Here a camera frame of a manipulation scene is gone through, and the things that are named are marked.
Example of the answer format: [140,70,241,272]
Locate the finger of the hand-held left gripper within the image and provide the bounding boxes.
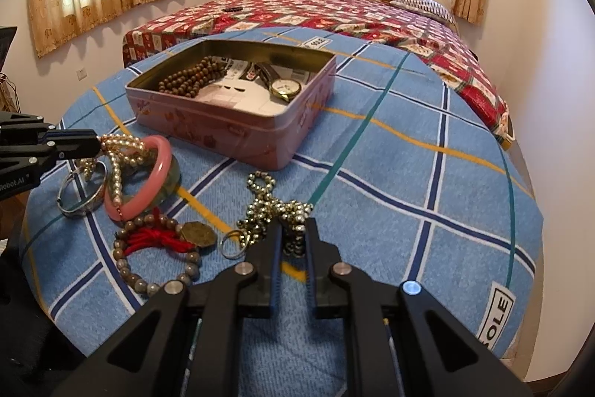
[0,143,100,175]
[0,111,100,148]

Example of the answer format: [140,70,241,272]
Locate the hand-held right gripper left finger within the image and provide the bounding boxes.
[51,218,283,397]

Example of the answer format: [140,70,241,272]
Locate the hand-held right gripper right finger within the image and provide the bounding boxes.
[304,217,535,397]

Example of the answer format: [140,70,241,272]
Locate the white pearl necklace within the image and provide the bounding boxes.
[73,135,150,221]

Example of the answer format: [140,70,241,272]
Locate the silver metal bangle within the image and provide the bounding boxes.
[57,162,109,219]

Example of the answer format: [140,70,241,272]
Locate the metal bead necklace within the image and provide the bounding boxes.
[236,170,315,259]

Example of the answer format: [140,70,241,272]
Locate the red cord brass coin keychain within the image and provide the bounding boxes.
[122,221,245,259]

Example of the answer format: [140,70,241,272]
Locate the pink bangle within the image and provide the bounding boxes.
[103,135,174,221]

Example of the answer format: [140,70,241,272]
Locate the green jade bangle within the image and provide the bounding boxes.
[168,156,181,194]

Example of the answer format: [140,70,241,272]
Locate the grey stone bead bracelet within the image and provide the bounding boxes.
[113,213,203,298]

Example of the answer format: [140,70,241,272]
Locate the pink tin box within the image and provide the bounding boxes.
[125,39,337,171]

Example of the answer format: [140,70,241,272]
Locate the white paper cards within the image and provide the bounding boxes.
[199,57,322,117]

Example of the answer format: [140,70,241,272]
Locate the red patterned bedspread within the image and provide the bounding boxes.
[122,0,518,152]

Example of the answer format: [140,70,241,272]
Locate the striped pillow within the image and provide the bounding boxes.
[382,0,457,25]

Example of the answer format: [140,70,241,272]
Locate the brown wooden bead bracelet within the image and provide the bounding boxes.
[158,56,229,98]

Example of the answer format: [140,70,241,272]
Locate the gold wristwatch with brown strap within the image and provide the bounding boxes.
[257,62,303,103]

